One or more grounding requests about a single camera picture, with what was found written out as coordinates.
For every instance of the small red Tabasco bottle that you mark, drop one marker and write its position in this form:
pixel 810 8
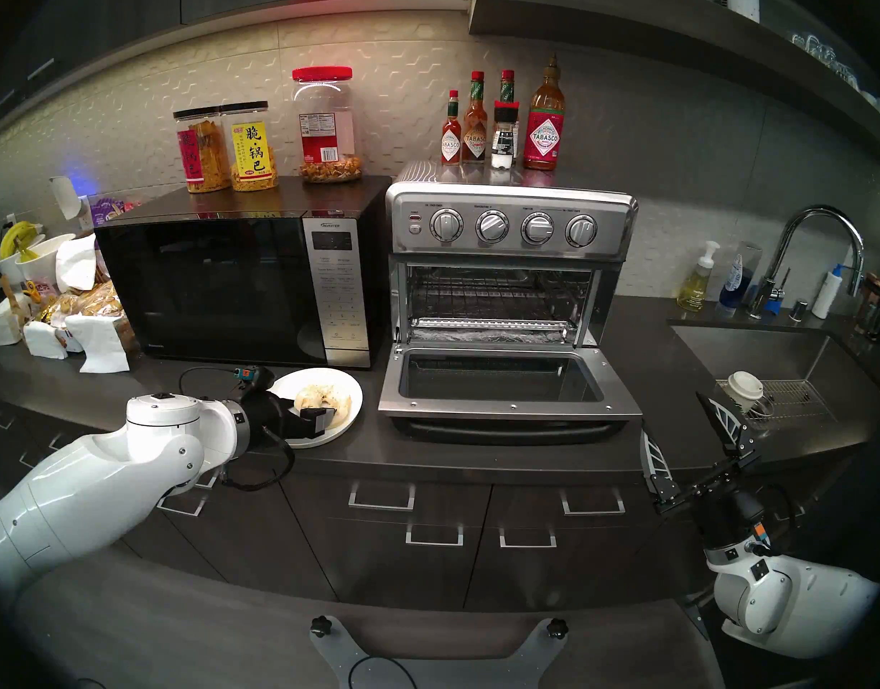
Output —
pixel 451 146

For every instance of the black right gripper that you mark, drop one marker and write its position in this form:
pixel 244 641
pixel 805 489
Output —
pixel 730 519

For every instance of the medium orange Tabasco bottle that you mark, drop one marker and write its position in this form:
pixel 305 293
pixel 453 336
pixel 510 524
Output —
pixel 475 142

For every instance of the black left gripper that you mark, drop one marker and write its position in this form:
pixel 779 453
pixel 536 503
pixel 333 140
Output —
pixel 278 425

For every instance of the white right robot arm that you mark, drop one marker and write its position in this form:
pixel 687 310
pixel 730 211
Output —
pixel 813 605

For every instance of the black microwave oven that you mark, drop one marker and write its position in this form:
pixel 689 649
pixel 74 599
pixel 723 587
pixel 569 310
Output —
pixel 217 293

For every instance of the silver oven knob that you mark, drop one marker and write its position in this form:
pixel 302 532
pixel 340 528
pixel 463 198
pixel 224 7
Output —
pixel 493 226
pixel 538 228
pixel 582 230
pixel 447 225

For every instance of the yellow liquid soap dispenser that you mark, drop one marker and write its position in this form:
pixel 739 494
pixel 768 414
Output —
pixel 695 289

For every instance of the glass toaster oven door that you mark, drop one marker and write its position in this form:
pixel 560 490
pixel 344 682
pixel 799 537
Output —
pixel 511 408

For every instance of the stainless steel toaster oven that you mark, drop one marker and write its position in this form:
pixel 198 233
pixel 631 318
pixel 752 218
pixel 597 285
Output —
pixel 511 192

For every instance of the round white plate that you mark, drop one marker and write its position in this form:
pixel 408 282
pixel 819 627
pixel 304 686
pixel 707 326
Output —
pixel 339 379

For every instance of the clear bag of bread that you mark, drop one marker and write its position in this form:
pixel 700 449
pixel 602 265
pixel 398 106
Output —
pixel 99 300

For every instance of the dark lower kitchen cabinet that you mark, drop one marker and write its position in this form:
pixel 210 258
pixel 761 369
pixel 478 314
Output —
pixel 411 580

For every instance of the green label Tabasco bottle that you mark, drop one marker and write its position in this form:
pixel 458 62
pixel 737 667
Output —
pixel 507 88

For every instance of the black cap salt grinder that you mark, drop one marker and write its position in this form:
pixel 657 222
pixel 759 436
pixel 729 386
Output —
pixel 504 138

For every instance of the stainless steel sink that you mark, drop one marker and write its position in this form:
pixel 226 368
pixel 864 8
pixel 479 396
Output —
pixel 756 350

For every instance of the small chrome sink button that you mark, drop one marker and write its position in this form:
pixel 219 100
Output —
pixel 799 309

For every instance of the small white paper bag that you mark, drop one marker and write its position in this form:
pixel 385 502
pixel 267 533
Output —
pixel 45 339

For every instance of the large white paper bag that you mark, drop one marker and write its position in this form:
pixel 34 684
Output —
pixel 106 347

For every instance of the white bottle with blue cap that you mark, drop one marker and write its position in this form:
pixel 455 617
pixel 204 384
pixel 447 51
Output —
pixel 826 296

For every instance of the pale bagel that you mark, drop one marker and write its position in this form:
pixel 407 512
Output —
pixel 332 397

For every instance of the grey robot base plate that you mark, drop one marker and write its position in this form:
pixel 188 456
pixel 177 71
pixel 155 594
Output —
pixel 339 659

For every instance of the black base plate knob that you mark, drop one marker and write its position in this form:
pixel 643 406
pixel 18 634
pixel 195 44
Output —
pixel 320 625
pixel 557 628

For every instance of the blue dish soap bottle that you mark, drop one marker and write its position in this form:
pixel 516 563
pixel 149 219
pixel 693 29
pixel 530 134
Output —
pixel 734 278

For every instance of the dark wall shelf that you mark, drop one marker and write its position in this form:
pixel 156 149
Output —
pixel 662 31

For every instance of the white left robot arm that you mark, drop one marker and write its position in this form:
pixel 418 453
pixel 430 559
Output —
pixel 88 479

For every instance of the yellow label snack jar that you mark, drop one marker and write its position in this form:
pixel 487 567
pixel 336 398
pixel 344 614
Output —
pixel 252 149

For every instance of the brown glass bottle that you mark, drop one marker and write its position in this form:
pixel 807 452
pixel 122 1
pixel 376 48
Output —
pixel 873 303

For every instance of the yellow banana bunch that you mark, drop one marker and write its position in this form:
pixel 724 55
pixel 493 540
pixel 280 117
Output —
pixel 16 237

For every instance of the chrome gooseneck faucet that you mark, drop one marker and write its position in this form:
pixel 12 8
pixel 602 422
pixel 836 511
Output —
pixel 817 211

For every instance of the large Tabasco sauce bottle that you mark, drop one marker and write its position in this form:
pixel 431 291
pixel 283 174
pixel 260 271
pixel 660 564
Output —
pixel 545 142

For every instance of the red label snack jar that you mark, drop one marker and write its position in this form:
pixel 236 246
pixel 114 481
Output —
pixel 196 156

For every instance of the purple snack bag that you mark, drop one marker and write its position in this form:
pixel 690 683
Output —
pixel 106 208

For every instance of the large red lid jar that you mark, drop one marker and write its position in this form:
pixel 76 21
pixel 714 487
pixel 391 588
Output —
pixel 325 142

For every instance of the foil lined oven tray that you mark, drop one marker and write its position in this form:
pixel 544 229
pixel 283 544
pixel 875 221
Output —
pixel 483 334

